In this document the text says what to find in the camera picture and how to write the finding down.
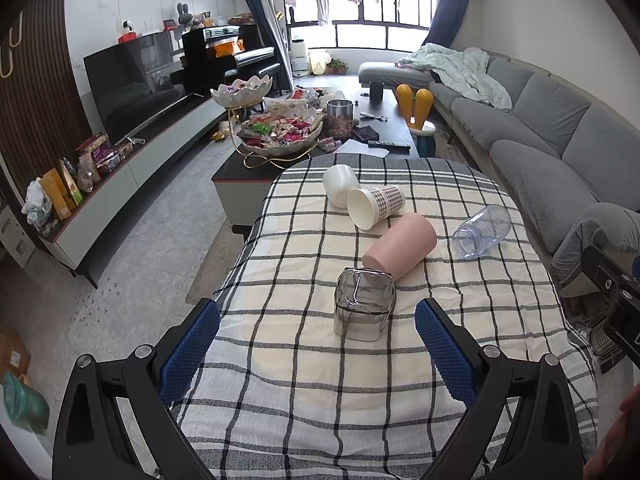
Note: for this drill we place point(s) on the pink plastic cup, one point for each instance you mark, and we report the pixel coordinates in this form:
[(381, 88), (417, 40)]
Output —
[(400, 245)]

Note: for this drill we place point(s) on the white security camera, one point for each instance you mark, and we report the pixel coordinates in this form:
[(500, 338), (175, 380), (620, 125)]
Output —
[(127, 27)]

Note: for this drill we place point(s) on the white plastic cup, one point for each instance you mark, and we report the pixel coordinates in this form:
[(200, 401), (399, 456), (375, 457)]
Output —
[(339, 182)]

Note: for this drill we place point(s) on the black framed window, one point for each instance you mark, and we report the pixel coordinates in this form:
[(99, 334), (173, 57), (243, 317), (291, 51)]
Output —
[(380, 30)]

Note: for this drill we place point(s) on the white lantern basket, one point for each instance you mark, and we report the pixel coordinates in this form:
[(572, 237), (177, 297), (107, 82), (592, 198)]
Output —
[(319, 63)]

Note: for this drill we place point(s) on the white hanging garment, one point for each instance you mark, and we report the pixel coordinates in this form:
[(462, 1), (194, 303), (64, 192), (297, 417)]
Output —
[(322, 7)]

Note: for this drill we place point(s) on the plaid paper cup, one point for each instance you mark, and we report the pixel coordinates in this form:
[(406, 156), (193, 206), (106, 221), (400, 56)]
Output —
[(380, 202)]

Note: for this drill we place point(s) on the small white snack bowl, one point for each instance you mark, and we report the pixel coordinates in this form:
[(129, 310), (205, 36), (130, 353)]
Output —
[(240, 92)]

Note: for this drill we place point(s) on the pile of snack packets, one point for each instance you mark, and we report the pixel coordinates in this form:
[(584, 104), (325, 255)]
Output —
[(102, 157)]

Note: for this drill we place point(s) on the white paper sheet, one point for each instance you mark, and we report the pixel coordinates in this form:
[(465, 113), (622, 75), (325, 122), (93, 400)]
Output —
[(355, 149)]

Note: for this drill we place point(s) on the grey rabbit figure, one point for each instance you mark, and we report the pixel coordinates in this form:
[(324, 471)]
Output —
[(185, 16)]

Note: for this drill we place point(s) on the orange snack bag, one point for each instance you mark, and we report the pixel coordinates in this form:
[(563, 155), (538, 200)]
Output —
[(57, 192)]

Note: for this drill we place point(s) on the potted green plant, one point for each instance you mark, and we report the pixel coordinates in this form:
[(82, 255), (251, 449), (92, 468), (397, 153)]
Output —
[(338, 66)]

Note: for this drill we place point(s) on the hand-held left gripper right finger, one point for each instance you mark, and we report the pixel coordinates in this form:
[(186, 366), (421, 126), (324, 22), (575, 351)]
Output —
[(446, 357)]

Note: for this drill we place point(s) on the white plastic bag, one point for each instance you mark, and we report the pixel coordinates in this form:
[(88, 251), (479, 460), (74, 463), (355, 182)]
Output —
[(36, 202)]

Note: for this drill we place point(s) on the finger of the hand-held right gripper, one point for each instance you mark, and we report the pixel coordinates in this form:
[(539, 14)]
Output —
[(602, 270)]

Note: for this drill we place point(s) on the black mug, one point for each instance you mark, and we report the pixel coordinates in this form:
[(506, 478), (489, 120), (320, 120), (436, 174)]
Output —
[(376, 90)]

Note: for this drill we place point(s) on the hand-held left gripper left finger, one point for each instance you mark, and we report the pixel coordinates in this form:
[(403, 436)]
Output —
[(189, 357)]

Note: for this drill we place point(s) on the light green blanket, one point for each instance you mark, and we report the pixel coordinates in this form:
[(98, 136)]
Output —
[(465, 72)]

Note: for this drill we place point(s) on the yellow rabbit ear stool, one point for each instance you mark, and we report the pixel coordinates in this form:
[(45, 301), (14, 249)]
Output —
[(415, 102)]

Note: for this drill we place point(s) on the person's right hand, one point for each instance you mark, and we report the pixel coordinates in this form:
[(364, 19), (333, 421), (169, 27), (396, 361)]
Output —
[(617, 440)]

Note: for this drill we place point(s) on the cardboard box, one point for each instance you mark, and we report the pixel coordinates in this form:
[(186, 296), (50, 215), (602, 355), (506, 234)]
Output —
[(12, 352)]

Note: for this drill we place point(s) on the black remote control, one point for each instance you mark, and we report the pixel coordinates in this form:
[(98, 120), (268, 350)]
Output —
[(390, 145)]

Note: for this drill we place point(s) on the flat screen television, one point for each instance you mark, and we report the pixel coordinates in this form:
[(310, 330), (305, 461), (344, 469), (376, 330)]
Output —
[(135, 85)]

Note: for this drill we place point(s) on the smoky transparent square cup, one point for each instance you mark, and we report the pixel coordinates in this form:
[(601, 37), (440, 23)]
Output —
[(364, 307)]

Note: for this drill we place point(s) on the clear plastic bottle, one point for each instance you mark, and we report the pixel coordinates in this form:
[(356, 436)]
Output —
[(484, 230)]

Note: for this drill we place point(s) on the glass jar of nuts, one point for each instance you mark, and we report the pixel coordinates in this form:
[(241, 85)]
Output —
[(340, 120)]

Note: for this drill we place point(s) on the black upright piano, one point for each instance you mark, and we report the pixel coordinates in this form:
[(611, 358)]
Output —
[(220, 65)]

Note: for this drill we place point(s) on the dark coffee table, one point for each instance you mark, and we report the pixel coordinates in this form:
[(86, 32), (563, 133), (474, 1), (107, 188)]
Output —
[(240, 195)]

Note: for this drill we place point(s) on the large white snack bowl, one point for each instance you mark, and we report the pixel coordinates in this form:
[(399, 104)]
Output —
[(280, 132)]

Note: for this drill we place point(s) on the white television cabinet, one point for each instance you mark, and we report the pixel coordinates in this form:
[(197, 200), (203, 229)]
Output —
[(145, 165)]

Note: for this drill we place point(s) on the checked tablecloth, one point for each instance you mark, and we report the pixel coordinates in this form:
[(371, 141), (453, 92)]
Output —
[(310, 385)]

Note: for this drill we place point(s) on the teal plastic bag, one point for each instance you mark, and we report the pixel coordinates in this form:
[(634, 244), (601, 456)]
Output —
[(25, 402)]

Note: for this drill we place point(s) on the dark blue curtain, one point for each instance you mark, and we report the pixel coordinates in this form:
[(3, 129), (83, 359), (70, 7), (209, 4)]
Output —
[(262, 15), (447, 5)]

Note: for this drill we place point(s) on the dark wallet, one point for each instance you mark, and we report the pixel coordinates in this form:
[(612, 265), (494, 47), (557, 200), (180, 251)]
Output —
[(366, 134)]

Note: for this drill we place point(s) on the grey sectional sofa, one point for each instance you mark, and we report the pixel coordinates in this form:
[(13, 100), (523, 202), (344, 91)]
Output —
[(540, 130)]

